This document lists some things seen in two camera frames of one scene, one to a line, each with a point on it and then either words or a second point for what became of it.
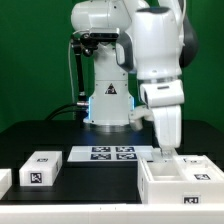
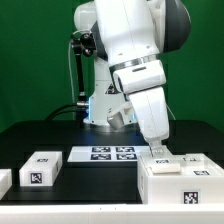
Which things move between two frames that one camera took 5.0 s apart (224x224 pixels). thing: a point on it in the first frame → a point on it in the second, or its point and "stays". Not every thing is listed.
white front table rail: [203, 213] stays
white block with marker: [41, 169] stays
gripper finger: [167, 153] → [156, 148]
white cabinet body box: [187, 179] stays
